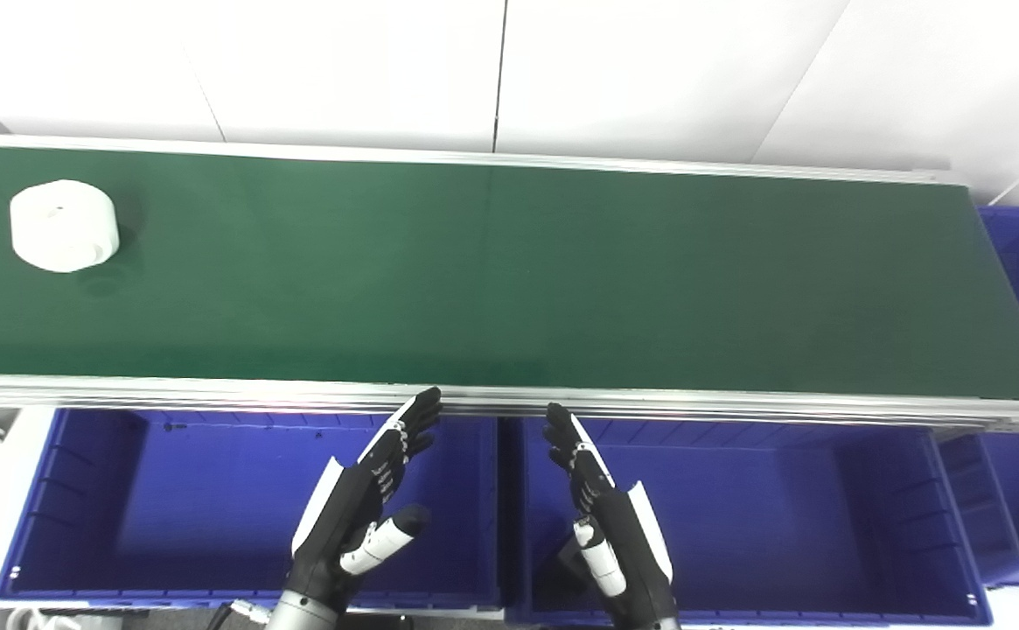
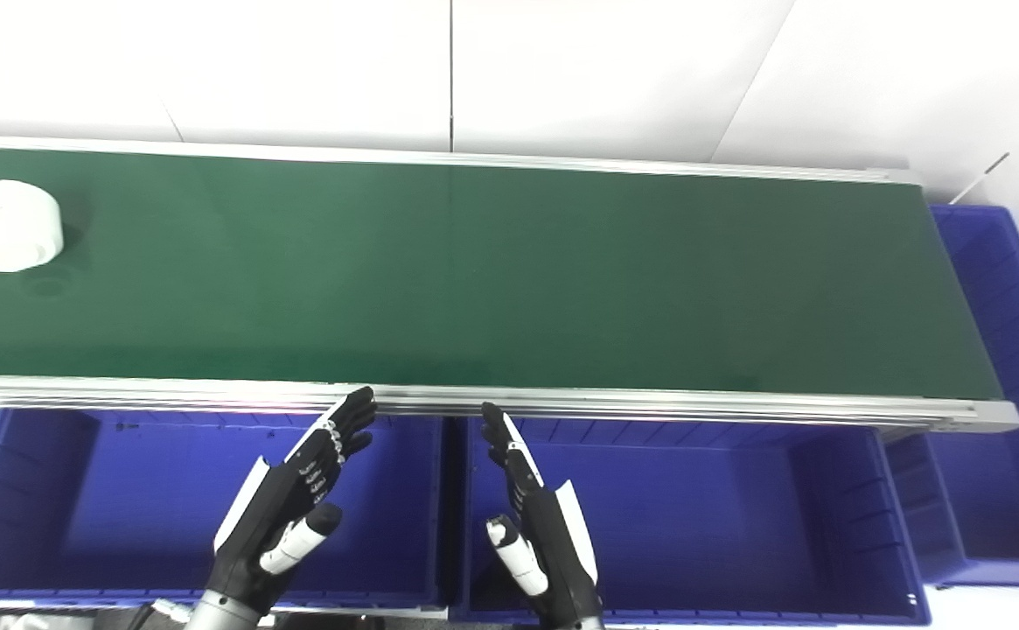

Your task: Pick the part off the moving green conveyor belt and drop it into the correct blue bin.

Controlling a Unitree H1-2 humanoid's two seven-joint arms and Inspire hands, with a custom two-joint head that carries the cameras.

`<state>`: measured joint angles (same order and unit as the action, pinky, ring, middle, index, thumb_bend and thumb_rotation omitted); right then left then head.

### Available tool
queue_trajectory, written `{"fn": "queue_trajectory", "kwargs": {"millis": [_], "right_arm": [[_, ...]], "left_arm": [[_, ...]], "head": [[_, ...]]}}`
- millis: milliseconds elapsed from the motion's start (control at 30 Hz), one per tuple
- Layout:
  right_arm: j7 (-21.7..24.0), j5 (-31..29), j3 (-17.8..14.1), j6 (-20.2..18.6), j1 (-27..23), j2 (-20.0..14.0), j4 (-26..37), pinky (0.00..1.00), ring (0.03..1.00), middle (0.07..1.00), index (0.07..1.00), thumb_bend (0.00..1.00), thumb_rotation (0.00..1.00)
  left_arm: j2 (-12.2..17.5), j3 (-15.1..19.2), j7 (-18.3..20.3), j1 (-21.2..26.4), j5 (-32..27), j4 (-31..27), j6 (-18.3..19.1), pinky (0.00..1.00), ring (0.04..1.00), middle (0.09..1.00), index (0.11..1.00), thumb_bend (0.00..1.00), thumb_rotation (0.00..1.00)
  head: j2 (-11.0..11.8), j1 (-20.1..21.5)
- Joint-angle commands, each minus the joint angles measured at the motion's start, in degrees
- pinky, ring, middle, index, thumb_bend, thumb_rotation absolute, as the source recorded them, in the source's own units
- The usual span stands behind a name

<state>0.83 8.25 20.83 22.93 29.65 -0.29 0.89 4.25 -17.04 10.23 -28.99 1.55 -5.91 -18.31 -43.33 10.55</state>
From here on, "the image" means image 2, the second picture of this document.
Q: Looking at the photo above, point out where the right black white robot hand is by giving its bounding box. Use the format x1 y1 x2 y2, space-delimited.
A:
480 402 604 627

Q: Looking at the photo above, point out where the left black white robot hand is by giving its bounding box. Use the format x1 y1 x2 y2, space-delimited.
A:
205 386 378 618

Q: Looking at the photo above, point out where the white cylindrical plastic part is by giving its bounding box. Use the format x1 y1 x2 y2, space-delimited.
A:
0 179 65 273

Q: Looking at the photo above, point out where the blue plastic bin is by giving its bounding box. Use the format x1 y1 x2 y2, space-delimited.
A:
452 416 932 627
0 407 449 613
885 204 1019 589

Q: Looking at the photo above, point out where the green conveyor belt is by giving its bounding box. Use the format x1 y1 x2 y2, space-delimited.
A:
0 134 1019 435
0 147 1005 402

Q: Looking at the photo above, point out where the thin grey rod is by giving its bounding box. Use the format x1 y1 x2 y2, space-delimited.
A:
949 152 1011 207

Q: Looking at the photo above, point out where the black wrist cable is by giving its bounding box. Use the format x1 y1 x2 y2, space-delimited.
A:
129 598 191 630

